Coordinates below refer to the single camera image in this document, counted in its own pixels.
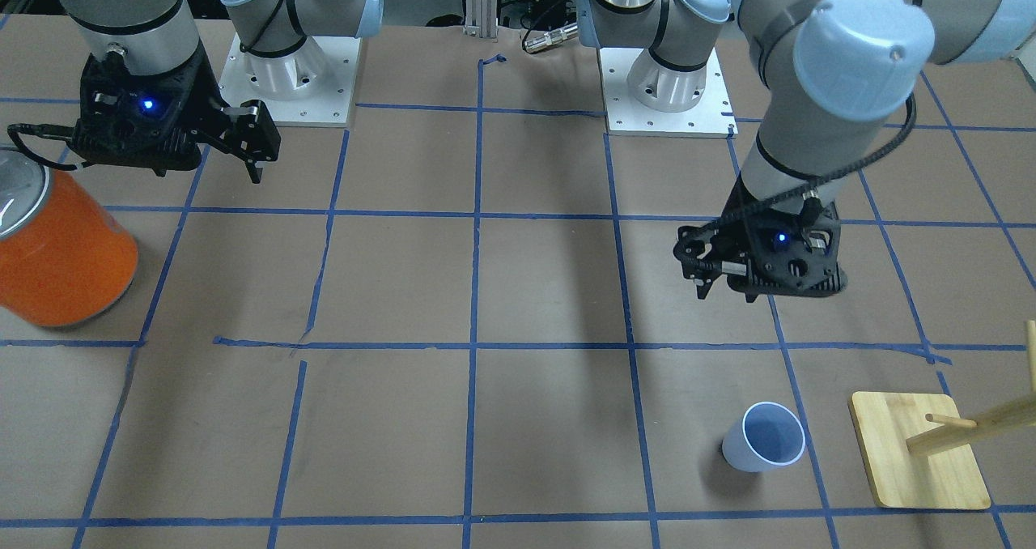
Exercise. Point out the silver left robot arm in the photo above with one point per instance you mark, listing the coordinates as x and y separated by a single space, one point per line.
841 75

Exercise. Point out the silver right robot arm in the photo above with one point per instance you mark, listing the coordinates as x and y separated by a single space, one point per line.
158 35

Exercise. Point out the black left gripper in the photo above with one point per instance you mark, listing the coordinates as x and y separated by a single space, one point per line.
702 251

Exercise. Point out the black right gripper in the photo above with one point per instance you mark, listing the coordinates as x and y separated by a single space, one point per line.
207 105

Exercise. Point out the light blue plastic cup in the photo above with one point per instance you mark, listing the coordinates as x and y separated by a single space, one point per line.
767 436

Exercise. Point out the wooden cup rack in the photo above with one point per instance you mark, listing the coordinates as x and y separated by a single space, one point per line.
917 446

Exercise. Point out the silver cable connector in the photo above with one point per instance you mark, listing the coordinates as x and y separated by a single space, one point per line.
550 39

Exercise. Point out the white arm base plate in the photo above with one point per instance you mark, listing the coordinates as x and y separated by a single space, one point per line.
642 98
312 87

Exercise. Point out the aluminium frame post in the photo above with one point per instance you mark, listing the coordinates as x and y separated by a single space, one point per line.
481 19

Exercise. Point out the orange metal can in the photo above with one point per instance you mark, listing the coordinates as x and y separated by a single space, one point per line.
64 258

